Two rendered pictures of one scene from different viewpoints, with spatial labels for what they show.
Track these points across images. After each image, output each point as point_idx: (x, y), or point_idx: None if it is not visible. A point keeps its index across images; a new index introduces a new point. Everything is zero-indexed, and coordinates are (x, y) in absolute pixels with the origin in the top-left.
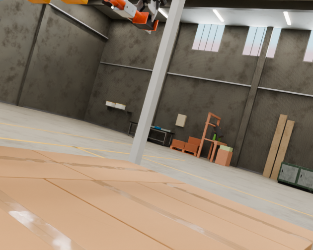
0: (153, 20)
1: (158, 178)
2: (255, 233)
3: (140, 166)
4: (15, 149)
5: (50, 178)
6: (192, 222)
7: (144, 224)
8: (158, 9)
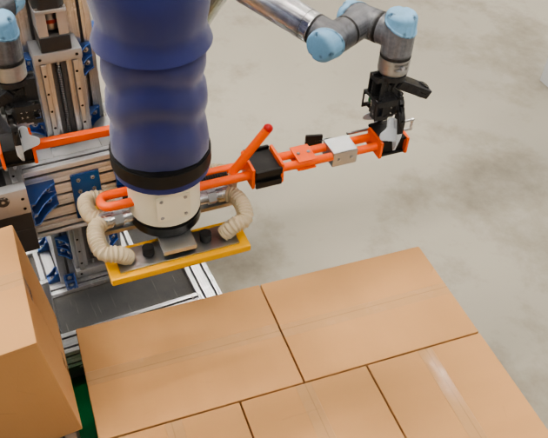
0: (395, 149)
1: (424, 331)
2: None
3: (428, 274)
4: (237, 297)
5: (248, 397)
6: None
7: None
8: (402, 132)
